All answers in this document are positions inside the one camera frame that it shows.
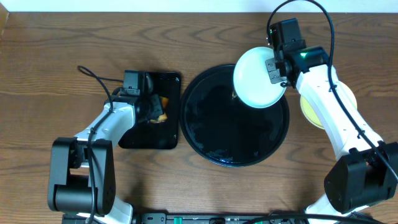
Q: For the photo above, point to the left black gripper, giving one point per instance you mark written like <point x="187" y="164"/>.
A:
<point x="145" y="121"/>

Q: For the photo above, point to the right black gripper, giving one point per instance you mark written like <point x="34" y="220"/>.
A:
<point x="274" y="76"/>

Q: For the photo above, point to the orange green scrub sponge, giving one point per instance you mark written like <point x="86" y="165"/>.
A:
<point x="160" y="106"/>

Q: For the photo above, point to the light blue plate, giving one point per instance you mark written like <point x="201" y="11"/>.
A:
<point x="256" y="80"/>

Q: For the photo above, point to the yellow plate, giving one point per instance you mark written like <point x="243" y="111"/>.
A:
<point x="310" y="114"/>

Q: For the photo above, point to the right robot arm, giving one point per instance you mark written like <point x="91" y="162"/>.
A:
<point x="366" y="169"/>

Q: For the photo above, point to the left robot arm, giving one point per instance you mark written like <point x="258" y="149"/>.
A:
<point x="82" y="177"/>

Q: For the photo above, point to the black rectangular tray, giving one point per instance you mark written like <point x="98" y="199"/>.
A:
<point x="149" y="135"/>

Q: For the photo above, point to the round black serving tray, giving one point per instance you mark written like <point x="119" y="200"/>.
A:
<point x="224" y="130"/>

